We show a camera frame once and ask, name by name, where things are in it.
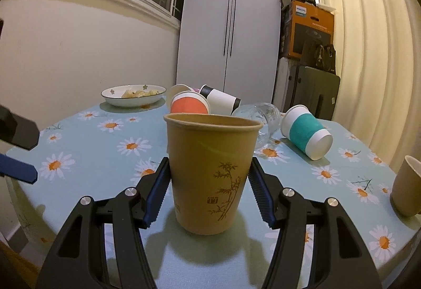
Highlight brown bamboo print paper cup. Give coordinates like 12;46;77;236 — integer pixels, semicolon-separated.
163;113;264;236

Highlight grey two-door wardrobe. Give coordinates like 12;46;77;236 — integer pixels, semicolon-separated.
176;0;280;103

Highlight white bowl with food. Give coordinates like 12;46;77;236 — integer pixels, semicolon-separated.
101;85;167;108

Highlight orange paper cup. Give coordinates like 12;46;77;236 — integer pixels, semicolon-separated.
169;84;211;116

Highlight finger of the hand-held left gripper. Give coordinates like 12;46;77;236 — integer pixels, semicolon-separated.
0;105;39;150
0;153;38;184

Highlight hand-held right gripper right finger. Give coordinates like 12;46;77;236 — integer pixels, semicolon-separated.
248;157;384;289

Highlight black flat case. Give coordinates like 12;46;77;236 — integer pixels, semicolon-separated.
284;65;341;122

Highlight orange and black cardboard box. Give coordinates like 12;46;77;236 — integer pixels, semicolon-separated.
279;0;335;59

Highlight dark handbag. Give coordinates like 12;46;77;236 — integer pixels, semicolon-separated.
301;39;337;76

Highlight black and white paper cup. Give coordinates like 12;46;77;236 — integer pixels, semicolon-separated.
198;84;242;116

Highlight plain beige paper cup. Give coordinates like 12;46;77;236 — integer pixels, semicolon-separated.
390;155;421;218

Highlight food pieces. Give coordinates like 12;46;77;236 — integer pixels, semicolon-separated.
121;86;161;99

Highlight clear plastic cup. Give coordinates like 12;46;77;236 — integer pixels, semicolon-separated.
231;102;282;149

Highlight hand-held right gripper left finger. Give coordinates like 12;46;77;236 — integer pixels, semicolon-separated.
36;157;172;289

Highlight grey suitcase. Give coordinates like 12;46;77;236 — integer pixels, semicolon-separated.
273;57;300;106

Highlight teal and white paper cup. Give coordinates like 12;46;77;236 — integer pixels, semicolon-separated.
280;105;333;161

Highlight cream curtain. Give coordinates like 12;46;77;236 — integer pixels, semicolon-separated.
301;0;421;171

